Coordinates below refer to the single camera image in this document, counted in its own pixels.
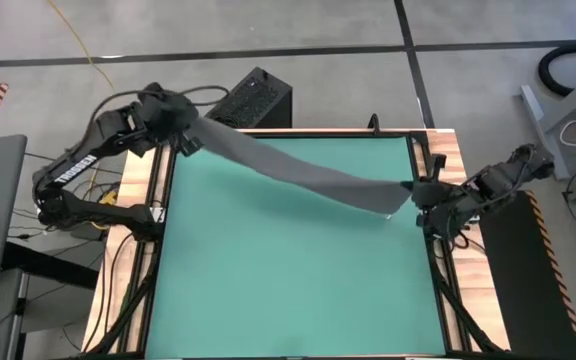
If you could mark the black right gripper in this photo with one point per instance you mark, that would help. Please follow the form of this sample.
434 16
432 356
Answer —
440 205

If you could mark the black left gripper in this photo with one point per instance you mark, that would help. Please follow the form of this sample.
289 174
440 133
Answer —
168 117

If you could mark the grey knitted towel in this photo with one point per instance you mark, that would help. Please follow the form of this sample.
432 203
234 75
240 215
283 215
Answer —
293 167

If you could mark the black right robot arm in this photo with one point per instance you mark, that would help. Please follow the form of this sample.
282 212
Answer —
498 182

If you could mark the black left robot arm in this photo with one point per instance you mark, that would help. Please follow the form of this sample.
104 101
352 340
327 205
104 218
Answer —
75 167

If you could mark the black computer tower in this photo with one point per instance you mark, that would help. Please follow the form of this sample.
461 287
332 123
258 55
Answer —
253 100

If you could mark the yellow plug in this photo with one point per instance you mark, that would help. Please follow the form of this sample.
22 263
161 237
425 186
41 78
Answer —
108 197

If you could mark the teal table mat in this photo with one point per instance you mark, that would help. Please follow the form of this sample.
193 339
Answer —
268 280

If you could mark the grey metal stand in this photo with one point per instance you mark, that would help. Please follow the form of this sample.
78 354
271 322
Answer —
575 102

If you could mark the black desk beam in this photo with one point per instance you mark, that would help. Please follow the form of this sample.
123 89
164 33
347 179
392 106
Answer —
48 265

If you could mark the black table frame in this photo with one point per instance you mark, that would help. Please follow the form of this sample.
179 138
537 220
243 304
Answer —
439 300

